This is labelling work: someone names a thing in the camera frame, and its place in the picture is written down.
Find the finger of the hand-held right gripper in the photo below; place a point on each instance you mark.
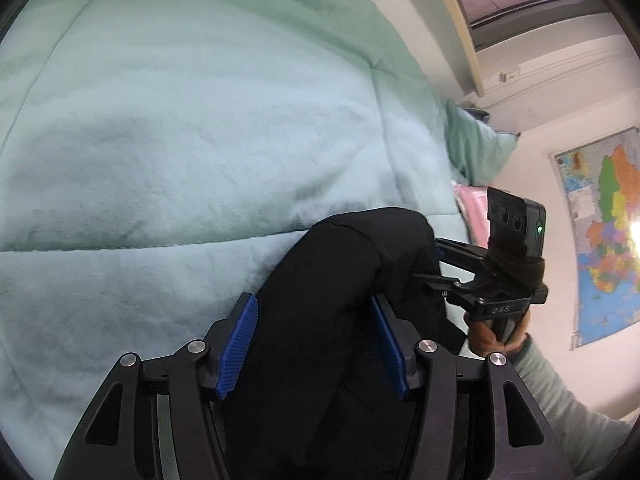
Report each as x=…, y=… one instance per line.
x=440, y=285
x=460, y=252

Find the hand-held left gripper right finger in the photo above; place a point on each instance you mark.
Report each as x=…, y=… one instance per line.
x=392, y=350

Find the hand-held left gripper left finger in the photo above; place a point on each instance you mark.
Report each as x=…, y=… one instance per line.
x=235, y=350

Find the black hooded jacket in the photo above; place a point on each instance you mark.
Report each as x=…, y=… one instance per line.
x=310, y=310

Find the person's right hand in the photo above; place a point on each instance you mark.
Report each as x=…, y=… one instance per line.
x=485, y=340

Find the pink pillow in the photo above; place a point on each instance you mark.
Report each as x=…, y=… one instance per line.
x=472, y=215

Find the mint green pillow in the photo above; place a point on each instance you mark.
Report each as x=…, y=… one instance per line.
x=480, y=145

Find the mint green quilted comforter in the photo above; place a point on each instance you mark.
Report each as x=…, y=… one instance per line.
x=200, y=135

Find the pale window sill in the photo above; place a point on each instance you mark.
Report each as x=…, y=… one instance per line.
x=455, y=25

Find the colourful wall map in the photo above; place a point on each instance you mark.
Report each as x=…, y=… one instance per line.
x=605, y=230

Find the white wall socket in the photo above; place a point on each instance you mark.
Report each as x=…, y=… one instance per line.
x=509, y=75

